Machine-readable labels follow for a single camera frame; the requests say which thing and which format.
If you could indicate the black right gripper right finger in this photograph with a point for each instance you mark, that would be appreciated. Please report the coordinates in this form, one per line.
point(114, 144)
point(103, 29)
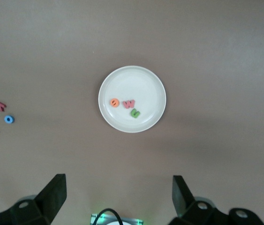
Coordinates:
point(183, 201)

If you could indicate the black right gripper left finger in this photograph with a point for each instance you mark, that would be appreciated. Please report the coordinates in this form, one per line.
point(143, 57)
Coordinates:
point(49, 199)

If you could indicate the green foam letter n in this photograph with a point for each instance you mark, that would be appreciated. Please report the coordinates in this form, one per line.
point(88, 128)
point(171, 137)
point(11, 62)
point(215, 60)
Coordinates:
point(135, 113)

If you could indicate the pink foam letter w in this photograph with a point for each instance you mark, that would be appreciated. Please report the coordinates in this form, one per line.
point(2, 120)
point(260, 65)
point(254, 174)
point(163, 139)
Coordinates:
point(128, 104)

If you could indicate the orange foam letter e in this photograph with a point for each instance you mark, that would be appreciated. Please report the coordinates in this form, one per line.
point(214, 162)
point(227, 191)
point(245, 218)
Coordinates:
point(114, 102)

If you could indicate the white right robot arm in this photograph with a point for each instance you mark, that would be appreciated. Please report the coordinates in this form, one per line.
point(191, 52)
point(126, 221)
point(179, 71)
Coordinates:
point(110, 224)

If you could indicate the blue foam letter o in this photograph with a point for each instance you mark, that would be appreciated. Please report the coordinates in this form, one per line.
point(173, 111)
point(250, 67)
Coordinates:
point(9, 119)

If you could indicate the dark red foam letter h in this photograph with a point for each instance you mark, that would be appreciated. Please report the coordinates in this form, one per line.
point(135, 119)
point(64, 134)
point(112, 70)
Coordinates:
point(1, 106)

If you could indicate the beige plate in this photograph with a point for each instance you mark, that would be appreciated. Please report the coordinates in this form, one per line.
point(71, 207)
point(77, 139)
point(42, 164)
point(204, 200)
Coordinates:
point(136, 84)

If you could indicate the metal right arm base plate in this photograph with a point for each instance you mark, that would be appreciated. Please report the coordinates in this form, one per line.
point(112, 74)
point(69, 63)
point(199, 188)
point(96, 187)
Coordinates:
point(137, 222)

